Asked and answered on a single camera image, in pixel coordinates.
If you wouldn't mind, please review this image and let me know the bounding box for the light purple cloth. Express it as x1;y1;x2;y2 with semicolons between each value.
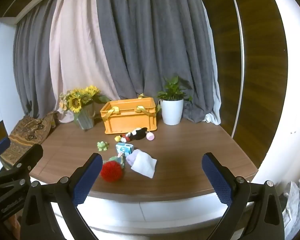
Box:
126;149;142;167

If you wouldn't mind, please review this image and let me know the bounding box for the grey curtain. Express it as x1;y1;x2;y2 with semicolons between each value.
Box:
14;12;63;119
95;0;215;123

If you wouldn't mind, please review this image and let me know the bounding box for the sunflower bouquet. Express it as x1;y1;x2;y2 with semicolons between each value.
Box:
59;85;110;113

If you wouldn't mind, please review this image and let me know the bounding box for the white sheer curtain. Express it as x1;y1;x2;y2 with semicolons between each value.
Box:
202;2;222;125

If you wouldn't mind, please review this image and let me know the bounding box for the red spiky ball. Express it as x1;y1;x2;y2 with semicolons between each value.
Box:
101;161;124;182

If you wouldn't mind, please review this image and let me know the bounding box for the small green plush toy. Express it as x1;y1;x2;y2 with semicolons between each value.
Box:
109;155;127;168

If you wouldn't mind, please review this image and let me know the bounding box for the potted green plant white pot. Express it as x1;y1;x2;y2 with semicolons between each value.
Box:
156;75;193;125

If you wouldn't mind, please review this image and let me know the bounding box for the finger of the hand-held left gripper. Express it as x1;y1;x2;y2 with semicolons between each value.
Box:
0;137;11;159
0;144;44;193

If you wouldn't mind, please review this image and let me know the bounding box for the blue tissue packet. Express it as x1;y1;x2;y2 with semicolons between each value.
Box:
115;142;134;155

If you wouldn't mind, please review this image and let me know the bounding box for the patterned brown cloth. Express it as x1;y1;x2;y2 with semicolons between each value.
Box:
0;111;59;168

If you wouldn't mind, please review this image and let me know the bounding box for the mouse plush toy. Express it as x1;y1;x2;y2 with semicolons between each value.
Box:
115;127;148;143

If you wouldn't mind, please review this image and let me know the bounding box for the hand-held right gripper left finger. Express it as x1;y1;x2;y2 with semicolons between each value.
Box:
20;152;104;240

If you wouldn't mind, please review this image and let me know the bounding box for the pink curtain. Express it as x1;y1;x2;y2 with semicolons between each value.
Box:
50;0;120;123

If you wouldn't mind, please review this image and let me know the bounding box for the white curved rod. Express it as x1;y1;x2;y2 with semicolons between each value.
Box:
226;0;245;138

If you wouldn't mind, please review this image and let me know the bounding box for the grey-green ribbed vase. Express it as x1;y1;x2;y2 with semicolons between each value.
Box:
74;102;95;130

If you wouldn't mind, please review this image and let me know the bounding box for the crumpled white cloth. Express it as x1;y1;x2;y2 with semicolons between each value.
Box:
281;179;300;235

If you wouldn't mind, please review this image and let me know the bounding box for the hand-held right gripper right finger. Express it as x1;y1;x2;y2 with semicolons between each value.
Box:
201;152;285;240

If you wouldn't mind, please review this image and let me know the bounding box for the orange plastic basket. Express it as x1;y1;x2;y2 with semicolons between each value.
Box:
100;94;157;135

